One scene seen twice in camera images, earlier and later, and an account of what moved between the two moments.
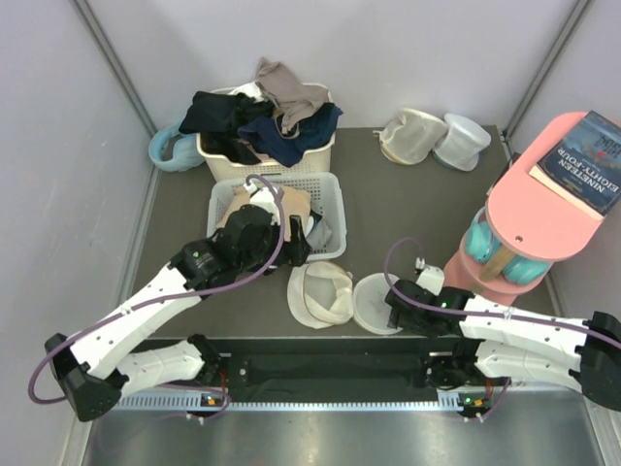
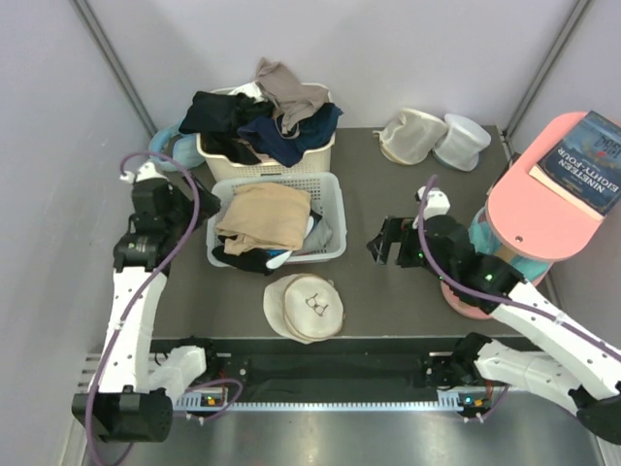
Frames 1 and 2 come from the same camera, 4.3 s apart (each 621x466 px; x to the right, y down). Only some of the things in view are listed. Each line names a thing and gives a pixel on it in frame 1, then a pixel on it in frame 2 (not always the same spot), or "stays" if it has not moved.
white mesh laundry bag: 323,293 → 304,308
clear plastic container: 461,143 stays
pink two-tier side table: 527,218 stays
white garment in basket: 249,89 stays
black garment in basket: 216,117 stays
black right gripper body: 410,323 → 405,230
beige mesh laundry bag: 410,138 stays
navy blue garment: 264,133 stays
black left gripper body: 290,252 → 207,206
